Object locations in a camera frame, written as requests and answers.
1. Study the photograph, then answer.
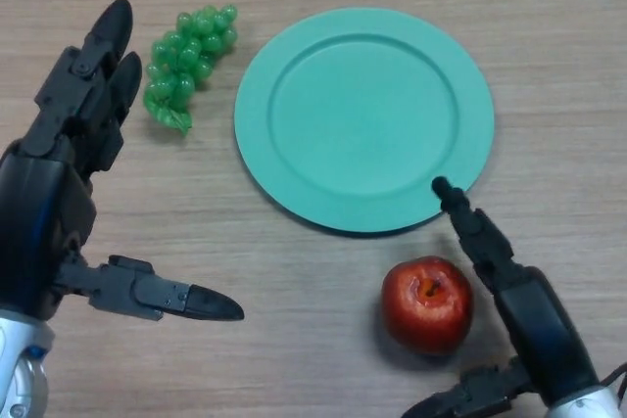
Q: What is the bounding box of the green grape bunch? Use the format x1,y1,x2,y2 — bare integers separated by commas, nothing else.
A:
142,4,240,136

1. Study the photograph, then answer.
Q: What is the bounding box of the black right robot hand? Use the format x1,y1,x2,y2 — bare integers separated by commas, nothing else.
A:
401,175,603,418

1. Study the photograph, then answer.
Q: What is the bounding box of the red apple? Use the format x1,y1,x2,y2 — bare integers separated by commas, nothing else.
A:
380,255,475,356

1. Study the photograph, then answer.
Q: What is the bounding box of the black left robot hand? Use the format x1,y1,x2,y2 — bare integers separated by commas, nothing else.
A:
0,0,245,324

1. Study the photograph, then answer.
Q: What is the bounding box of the green round plate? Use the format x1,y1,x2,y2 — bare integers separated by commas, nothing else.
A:
233,6,496,238

